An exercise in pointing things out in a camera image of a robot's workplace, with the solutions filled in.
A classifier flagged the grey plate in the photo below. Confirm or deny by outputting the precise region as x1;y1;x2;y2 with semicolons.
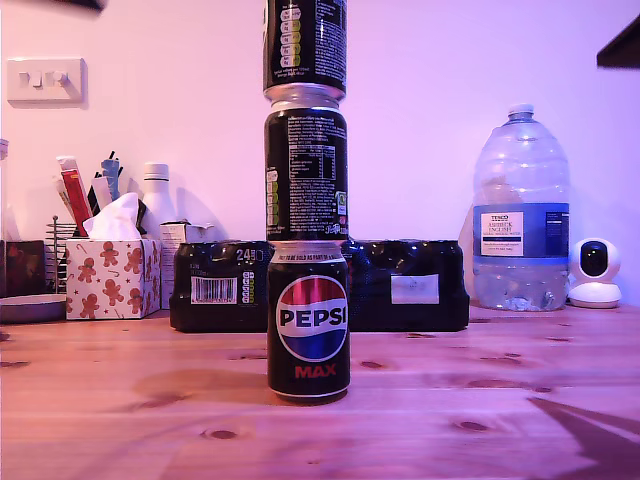
0;293;68;324

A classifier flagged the black Pepsi Max multipack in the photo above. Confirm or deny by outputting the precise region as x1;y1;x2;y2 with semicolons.
168;230;471;335

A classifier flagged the small white carton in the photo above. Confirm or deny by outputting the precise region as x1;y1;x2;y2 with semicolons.
159;218;217;310

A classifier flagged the gingerbread print tissue box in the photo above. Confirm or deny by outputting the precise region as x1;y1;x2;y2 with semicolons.
65;238;163;321

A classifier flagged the dark square box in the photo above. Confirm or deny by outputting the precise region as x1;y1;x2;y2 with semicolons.
3;239;48;297

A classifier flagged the blue and white sachet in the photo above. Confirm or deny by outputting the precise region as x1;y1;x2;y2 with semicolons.
99;158;123;204

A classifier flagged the black Pepsi Max can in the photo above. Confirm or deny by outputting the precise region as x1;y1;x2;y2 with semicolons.
264;102;350;242
267;239;351;405
262;0;349;105

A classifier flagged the black and white sachet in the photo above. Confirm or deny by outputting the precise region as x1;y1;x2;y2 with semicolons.
90;172;110;215

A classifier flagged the white tissue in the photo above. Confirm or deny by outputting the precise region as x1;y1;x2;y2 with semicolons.
83;192;145;241

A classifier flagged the metal wire holder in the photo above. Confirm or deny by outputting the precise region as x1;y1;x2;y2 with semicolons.
45;214;77;295

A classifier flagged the white light switch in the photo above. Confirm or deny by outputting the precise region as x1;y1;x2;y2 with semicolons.
6;57;88;107

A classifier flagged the small white round camera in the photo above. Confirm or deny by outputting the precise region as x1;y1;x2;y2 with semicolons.
567;237;624;309

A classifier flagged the large clear water bottle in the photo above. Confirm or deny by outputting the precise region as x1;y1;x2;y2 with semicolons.
472;103;571;312

